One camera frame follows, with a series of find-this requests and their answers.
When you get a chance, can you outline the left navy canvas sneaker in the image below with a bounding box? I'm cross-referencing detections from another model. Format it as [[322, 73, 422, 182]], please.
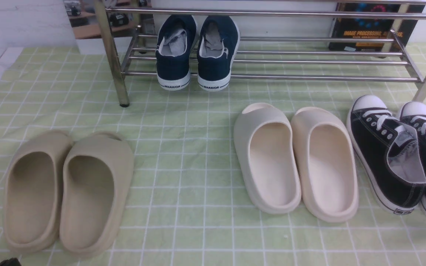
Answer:
[[155, 15, 198, 91]]

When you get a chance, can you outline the green checkered cloth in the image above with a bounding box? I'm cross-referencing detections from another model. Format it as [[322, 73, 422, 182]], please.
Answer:
[[0, 47, 426, 266]]

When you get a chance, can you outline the right khaki foam slipper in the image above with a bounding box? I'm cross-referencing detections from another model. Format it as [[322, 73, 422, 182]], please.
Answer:
[[59, 131, 135, 259]]

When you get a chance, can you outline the black printed box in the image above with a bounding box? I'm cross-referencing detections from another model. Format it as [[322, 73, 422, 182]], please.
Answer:
[[328, 2, 417, 52]]

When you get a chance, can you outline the metal shoe rack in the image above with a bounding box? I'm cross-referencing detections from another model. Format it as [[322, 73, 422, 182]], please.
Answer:
[[94, 0, 426, 108]]

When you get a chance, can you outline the cream foam slipper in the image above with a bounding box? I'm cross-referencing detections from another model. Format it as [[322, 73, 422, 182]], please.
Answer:
[[233, 103, 301, 214], [290, 107, 359, 223]]

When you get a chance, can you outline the left khaki foam slipper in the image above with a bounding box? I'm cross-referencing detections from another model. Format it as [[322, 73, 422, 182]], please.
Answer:
[[3, 130, 74, 254]]

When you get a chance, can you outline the right cream foam slipper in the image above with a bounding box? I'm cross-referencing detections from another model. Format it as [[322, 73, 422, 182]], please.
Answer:
[[290, 107, 359, 223]]

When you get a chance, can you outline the navy canvas sneaker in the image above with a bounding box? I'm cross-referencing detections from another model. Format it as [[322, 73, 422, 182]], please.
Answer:
[[155, 15, 198, 91], [197, 16, 240, 92]]

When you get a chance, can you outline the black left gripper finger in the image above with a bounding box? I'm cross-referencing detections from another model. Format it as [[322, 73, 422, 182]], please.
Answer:
[[0, 258, 21, 266]]

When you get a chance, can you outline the khaki foam slipper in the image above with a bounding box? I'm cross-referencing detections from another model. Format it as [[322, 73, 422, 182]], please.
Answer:
[[59, 131, 135, 259], [3, 130, 74, 254]]

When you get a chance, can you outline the left cream foam slipper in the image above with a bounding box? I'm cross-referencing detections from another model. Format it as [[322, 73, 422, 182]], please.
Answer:
[[233, 103, 301, 214]]

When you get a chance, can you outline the right navy canvas sneaker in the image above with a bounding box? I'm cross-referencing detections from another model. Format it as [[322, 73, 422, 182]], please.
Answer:
[[197, 16, 240, 92]]

